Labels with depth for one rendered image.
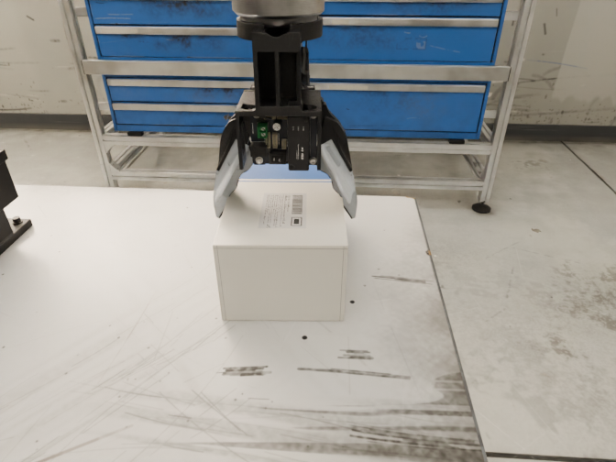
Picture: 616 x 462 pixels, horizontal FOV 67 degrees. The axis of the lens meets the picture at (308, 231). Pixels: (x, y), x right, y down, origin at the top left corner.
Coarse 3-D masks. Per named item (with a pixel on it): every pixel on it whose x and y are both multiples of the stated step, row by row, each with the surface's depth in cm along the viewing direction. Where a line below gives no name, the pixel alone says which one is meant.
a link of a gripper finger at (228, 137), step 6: (234, 114) 45; (234, 120) 44; (228, 126) 44; (234, 126) 44; (228, 132) 45; (234, 132) 45; (246, 132) 45; (222, 138) 45; (228, 138) 45; (234, 138) 45; (246, 138) 45; (222, 144) 46; (228, 144) 45; (222, 150) 46; (228, 150) 46; (222, 156) 47; (222, 162) 46
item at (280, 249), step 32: (256, 192) 49; (288, 192) 49; (320, 192) 49; (224, 224) 44; (256, 224) 44; (288, 224) 44; (320, 224) 44; (224, 256) 41; (256, 256) 41; (288, 256) 41; (320, 256) 41; (224, 288) 43; (256, 288) 43; (288, 288) 43; (320, 288) 43; (256, 320) 46; (288, 320) 46; (320, 320) 46
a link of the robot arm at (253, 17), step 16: (240, 0) 35; (256, 0) 34; (272, 0) 34; (288, 0) 34; (304, 0) 35; (320, 0) 36; (240, 16) 37; (256, 16) 35; (272, 16) 35; (288, 16) 35; (304, 16) 36
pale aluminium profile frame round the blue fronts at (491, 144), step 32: (64, 0) 168; (96, 64) 178; (128, 64) 177; (160, 64) 177; (192, 64) 176; (224, 64) 175; (320, 64) 173; (352, 64) 172; (384, 64) 172; (416, 64) 172; (512, 64) 170; (96, 96) 191; (512, 96) 176; (96, 128) 194; (128, 160) 222; (480, 192) 200
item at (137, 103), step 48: (96, 0) 169; (144, 0) 168; (192, 0) 166; (96, 48) 179; (144, 48) 178; (192, 48) 176; (240, 48) 175; (144, 96) 188; (192, 96) 187; (240, 96) 185
